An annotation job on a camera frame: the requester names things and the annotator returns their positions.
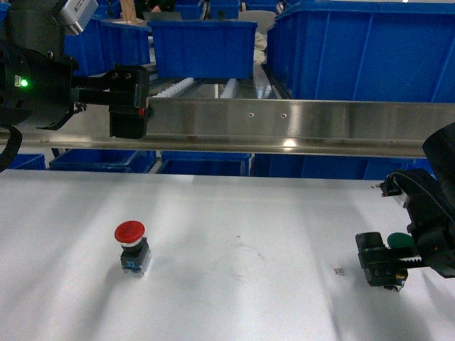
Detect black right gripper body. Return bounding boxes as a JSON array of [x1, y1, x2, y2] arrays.
[[380, 169, 454, 278]]

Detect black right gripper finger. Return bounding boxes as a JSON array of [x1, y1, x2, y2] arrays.
[[355, 232, 427, 287], [385, 247, 419, 259]]

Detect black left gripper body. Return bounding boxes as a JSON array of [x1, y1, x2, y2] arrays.
[[1, 44, 77, 130]]

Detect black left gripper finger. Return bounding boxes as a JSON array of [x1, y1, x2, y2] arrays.
[[70, 65, 149, 107], [70, 90, 153, 139]]

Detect green mushroom push button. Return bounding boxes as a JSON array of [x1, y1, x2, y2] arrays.
[[385, 232, 415, 292]]

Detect red mushroom push button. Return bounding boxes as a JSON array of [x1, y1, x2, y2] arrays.
[[114, 220, 151, 277]]

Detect blue bin centre shelf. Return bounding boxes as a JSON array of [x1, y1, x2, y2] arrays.
[[148, 21, 257, 79]]

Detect large blue bin left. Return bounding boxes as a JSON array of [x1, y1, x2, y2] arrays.
[[65, 19, 151, 77]]

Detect large blue bin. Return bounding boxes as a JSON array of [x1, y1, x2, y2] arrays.
[[65, 19, 151, 77], [268, 1, 454, 103]]

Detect blue bin lower centre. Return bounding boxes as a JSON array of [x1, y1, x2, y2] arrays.
[[157, 151, 252, 176]]

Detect blue bin lower right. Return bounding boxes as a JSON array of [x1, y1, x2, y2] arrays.
[[251, 153, 416, 180]]

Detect large blue bin right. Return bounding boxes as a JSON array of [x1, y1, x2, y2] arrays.
[[268, 1, 454, 103]]

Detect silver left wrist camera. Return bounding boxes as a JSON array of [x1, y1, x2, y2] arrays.
[[52, 0, 99, 36]]

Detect stainless steel shelf rail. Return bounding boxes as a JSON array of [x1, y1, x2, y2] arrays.
[[21, 98, 454, 158]]

